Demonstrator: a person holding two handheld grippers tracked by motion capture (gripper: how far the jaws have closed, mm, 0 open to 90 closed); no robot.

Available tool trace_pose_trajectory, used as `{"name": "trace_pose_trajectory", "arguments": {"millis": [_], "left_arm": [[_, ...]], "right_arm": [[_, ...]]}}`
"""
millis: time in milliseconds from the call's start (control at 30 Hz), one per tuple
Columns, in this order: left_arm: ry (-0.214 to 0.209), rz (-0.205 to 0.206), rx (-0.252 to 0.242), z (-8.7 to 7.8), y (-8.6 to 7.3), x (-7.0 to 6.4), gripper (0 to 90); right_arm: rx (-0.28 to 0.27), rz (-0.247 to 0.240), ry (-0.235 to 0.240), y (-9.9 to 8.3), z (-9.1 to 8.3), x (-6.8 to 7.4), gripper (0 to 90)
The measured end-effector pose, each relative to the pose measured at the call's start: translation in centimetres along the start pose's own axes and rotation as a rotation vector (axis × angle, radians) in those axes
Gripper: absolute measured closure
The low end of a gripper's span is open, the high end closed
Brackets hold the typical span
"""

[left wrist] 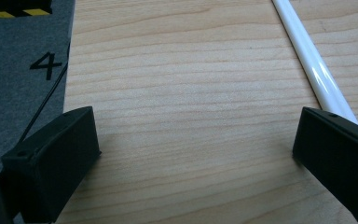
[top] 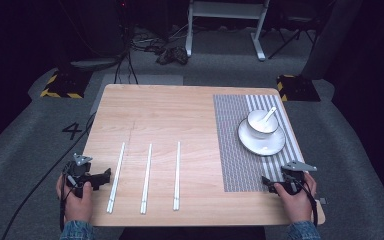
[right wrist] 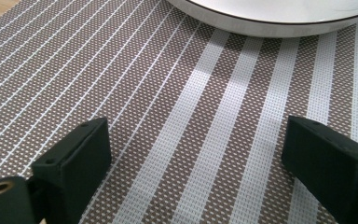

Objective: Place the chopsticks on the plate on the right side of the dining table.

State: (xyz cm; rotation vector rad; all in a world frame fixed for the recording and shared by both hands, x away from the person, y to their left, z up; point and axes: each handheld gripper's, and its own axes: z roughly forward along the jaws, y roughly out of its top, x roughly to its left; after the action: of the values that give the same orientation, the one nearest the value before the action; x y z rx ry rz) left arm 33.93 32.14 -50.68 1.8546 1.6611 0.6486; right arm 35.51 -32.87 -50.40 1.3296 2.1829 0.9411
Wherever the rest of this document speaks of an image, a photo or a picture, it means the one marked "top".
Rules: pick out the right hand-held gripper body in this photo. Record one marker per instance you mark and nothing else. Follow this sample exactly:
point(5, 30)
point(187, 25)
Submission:
point(295, 173)

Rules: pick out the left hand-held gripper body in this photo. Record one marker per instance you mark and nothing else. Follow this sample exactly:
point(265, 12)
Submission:
point(80, 175)

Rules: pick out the white chopstick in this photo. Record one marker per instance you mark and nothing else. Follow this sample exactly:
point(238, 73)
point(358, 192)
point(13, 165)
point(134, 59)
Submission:
point(177, 176)
point(116, 176)
point(146, 178)

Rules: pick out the person's left hand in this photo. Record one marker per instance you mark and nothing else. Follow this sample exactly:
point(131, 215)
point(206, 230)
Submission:
point(76, 206)

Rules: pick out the person's right hand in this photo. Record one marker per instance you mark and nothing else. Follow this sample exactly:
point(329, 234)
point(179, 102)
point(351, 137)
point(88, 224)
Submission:
point(296, 206)

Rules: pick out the white saucer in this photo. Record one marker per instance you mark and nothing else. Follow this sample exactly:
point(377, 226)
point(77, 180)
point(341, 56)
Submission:
point(263, 148)

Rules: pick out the small grey tag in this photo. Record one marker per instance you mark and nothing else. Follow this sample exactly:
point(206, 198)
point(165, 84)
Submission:
point(323, 200)

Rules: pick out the grey striped placemat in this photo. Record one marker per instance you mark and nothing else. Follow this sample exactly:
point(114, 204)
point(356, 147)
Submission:
point(230, 150)

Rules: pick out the white bowl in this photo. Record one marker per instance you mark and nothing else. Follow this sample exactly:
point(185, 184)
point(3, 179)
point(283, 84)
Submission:
point(254, 128)

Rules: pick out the white spoon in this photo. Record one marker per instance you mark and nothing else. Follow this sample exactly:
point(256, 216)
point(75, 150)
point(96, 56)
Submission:
point(270, 113)

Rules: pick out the yellow black striped stand base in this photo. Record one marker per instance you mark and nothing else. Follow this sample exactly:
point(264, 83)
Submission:
point(63, 85)
point(298, 88)

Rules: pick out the dark cloth lump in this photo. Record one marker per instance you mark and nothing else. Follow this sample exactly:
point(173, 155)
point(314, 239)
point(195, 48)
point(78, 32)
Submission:
point(172, 55)

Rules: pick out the black tripod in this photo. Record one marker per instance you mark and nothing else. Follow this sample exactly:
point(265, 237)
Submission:
point(293, 31)

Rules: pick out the grey curtain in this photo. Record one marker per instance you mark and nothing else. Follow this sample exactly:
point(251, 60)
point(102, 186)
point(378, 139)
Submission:
point(333, 36)

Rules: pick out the white metal table frame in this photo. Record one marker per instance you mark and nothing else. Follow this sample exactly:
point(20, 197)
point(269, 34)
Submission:
point(226, 10)

